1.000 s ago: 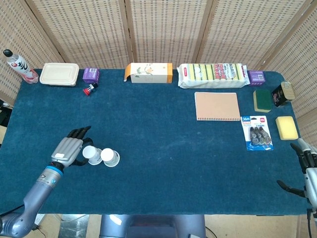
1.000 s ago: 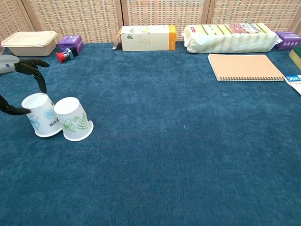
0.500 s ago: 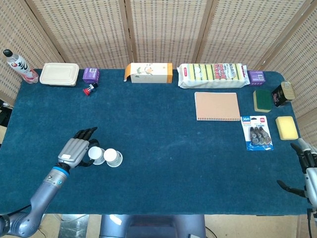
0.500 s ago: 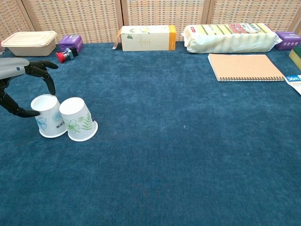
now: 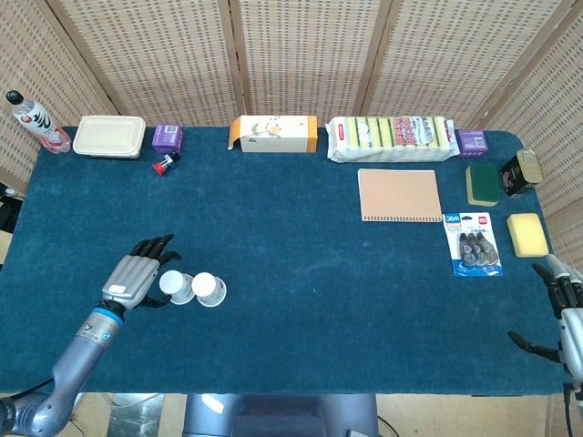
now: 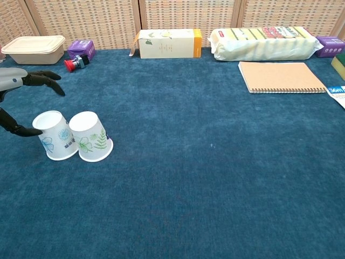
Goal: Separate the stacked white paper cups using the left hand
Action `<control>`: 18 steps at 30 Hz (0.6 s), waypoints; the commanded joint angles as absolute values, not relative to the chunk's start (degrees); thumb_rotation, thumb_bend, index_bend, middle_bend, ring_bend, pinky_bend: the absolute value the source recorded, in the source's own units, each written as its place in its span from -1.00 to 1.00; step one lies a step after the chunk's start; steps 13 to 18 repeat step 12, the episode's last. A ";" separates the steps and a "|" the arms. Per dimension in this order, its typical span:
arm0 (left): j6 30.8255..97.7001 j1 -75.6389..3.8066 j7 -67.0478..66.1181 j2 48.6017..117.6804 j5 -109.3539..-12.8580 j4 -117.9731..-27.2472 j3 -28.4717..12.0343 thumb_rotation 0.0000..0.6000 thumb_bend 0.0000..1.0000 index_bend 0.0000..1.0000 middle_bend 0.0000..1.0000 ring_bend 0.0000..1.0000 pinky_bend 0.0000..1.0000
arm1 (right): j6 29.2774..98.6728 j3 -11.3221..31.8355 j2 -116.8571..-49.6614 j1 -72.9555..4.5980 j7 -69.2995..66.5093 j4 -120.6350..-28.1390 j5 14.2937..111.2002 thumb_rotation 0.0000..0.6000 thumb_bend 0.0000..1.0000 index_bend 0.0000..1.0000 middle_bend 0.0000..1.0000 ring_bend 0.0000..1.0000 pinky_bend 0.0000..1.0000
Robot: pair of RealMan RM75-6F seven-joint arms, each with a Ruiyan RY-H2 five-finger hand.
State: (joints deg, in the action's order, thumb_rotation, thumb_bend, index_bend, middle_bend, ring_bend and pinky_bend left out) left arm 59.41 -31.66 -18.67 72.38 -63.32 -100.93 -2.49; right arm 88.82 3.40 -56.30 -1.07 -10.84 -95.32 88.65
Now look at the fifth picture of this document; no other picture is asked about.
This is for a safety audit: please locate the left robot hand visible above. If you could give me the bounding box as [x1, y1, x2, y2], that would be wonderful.
[100, 233, 182, 313]

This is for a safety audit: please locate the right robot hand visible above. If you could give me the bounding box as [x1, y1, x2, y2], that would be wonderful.
[507, 253, 583, 379]

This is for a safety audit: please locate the white floral paper cup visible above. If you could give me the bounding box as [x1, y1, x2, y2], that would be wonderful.
[159, 269, 195, 306]
[190, 271, 228, 309]

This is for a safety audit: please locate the small red black bottle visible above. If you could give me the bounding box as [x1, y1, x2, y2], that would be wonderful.
[153, 151, 182, 177]

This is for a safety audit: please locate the correction tape blister pack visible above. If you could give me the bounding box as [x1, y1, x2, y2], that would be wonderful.
[442, 211, 506, 278]

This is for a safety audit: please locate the beige lidded lunch box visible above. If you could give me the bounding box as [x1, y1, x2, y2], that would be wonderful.
[72, 115, 148, 160]

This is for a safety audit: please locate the small purple carton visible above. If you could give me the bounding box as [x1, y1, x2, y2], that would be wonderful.
[455, 128, 491, 159]
[151, 124, 184, 154]

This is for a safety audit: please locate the dark tin can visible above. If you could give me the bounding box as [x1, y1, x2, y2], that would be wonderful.
[498, 149, 544, 198]

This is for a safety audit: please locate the blue table cloth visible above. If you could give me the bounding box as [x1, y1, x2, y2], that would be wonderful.
[0, 126, 568, 396]

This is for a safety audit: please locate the green and yellow sponge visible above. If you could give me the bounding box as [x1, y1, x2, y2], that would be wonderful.
[465, 164, 502, 208]

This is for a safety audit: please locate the clear drink bottle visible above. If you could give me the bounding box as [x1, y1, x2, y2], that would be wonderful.
[5, 89, 73, 155]

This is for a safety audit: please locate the grey robot torso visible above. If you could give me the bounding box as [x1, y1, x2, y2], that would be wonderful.
[181, 393, 382, 437]

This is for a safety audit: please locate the white and orange carton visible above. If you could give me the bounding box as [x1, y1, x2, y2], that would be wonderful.
[227, 114, 319, 155]

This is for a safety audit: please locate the kraft spiral notebook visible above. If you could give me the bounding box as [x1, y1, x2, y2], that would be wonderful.
[357, 168, 444, 223]

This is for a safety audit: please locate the pack of yellow sponges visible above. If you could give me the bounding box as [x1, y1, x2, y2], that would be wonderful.
[326, 115, 458, 164]

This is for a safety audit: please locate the woven folding screen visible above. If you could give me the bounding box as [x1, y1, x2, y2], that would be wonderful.
[0, 0, 583, 274]

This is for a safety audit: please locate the black cable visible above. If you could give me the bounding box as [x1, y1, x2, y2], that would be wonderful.
[563, 382, 576, 437]

